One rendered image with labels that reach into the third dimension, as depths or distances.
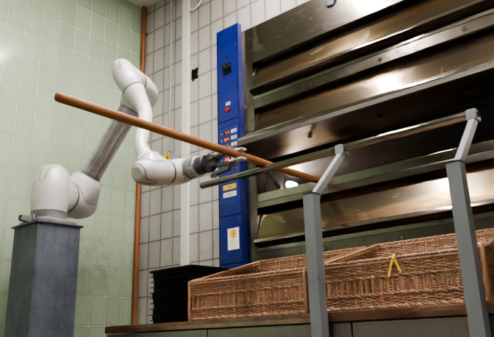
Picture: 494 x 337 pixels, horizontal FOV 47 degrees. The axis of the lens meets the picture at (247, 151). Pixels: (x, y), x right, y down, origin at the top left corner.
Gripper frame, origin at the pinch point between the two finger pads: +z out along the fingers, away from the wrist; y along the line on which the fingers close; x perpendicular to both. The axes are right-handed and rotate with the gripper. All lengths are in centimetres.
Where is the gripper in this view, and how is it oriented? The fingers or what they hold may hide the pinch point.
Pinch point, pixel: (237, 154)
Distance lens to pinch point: 224.0
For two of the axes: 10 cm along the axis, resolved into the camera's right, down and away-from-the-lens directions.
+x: -6.5, -2.2, -7.3
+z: 7.6, -2.2, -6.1
